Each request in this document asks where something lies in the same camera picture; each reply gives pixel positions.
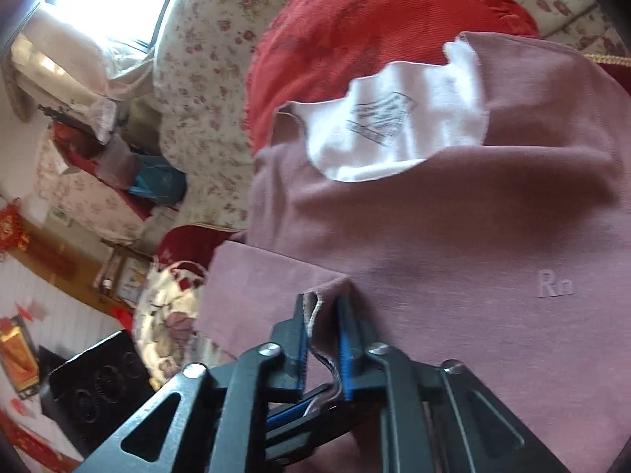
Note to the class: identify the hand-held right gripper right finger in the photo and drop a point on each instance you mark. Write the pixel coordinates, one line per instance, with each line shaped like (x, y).
(346, 354)

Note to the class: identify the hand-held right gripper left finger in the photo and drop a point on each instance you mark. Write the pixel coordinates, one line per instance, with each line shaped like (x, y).
(300, 354)

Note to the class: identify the pink shirt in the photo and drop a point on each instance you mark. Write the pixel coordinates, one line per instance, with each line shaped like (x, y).
(443, 231)

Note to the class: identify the red white plush blanket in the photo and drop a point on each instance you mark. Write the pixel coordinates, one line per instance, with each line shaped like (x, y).
(162, 315)

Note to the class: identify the black embossed box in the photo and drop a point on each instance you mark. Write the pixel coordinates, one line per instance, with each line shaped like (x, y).
(93, 389)

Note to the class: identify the blue plastic bag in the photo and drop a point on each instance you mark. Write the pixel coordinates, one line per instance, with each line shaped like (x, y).
(157, 182)

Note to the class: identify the floral covered chair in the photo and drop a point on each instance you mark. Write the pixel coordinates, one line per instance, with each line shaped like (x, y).
(84, 192)

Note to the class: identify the gold red gift box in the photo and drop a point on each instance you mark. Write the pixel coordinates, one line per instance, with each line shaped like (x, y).
(19, 359)

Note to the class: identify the floral sofa cover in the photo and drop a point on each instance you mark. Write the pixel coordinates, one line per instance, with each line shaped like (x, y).
(207, 83)

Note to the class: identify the red knot ornament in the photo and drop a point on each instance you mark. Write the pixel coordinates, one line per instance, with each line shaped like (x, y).
(10, 229)

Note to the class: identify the red frilled cushion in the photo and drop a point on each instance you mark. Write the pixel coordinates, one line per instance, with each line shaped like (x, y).
(345, 34)

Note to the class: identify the beige curtain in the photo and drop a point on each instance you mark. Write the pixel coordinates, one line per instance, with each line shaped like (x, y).
(74, 59)

